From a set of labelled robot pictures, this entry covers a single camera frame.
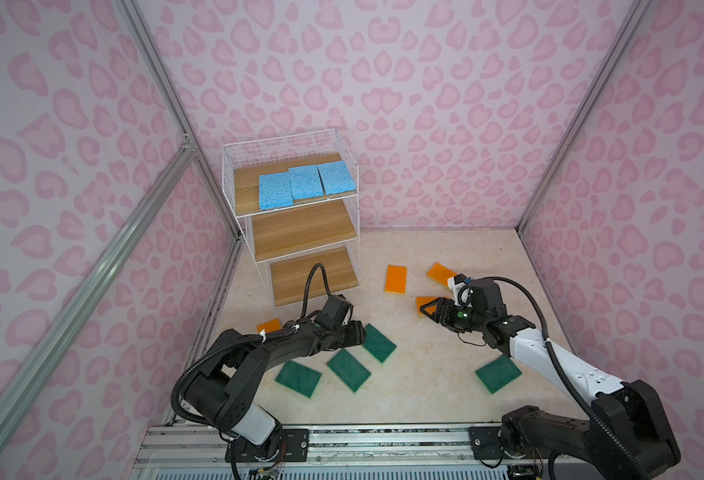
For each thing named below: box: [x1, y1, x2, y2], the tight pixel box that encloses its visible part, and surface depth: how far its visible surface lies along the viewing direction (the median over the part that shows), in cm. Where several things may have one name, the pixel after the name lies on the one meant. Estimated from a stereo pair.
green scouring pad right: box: [475, 354, 523, 395], surface depth 84 cm
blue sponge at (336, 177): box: [317, 160, 357, 195], surface depth 76 cm
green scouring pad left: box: [275, 361, 322, 398], surface depth 84 cm
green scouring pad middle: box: [326, 349, 371, 393], surface depth 86 cm
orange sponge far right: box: [426, 262, 458, 287], surface depth 110 cm
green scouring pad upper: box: [362, 323, 397, 363], surface depth 90 cm
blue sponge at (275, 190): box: [258, 172, 294, 210], surface depth 72 cm
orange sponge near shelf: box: [384, 264, 408, 295], surface depth 106 cm
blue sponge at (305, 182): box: [288, 166, 325, 200], surface depth 75 cm
